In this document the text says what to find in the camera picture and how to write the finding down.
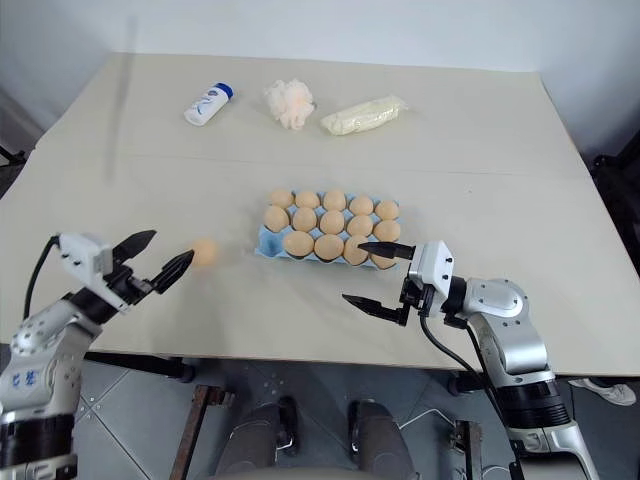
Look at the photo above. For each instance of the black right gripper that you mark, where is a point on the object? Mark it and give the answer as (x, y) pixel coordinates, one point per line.
(416, 297)

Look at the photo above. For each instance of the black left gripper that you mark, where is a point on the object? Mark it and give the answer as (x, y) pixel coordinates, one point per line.
(131, 285)

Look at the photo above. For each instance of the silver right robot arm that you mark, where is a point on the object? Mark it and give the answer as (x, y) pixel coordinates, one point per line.
(515, 330)

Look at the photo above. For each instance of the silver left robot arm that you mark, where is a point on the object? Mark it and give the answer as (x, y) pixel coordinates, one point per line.
(37, 350)

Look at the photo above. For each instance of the brown egg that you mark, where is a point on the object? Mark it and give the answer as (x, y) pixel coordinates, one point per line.
(384, 262)
(205, 251)
(332, 222)
(304, 219)
(328, 247)
(354, 252)
(307, 199)
(281, 197)
(359, 225)
(298, 243)
(387, 210)
(361, 204)
(276, 218)
(387, 231)
(334, 199)

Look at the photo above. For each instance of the blue egg carton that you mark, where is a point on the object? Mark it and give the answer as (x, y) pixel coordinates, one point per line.
(270, 242)

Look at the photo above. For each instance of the dark rounded shape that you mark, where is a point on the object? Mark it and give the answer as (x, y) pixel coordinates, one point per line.
(260, 440)
(375, 440)

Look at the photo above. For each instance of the white bottle with blue cap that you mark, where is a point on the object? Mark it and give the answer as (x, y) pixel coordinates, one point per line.
(207, 104)

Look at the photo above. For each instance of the clear bag of white filling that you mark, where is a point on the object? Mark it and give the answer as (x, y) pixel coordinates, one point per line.
(362, 115)

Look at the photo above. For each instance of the rusty metal table leg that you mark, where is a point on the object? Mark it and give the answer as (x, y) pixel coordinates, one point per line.
(467, 450)
(202, 425)

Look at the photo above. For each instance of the dark stand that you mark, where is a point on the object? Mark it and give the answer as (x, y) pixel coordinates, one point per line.
(12, 140)

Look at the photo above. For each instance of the white mesh bath sponge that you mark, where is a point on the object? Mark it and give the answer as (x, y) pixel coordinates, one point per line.
(292, 102)

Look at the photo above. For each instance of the dark chair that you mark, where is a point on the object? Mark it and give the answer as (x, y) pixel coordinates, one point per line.
(617, 190)

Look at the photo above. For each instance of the white shoe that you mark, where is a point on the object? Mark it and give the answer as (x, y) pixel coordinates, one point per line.
(607, 392)

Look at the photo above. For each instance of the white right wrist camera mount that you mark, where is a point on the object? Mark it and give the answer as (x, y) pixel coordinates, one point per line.
(432, 267)

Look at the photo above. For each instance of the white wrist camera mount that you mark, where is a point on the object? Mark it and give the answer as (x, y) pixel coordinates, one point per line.
(82, 252)
(432, 267)

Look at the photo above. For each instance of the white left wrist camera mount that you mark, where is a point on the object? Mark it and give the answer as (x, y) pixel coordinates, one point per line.
(82, 252)

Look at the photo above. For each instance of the black table frame bar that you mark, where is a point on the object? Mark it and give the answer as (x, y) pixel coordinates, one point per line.
(145, 367)

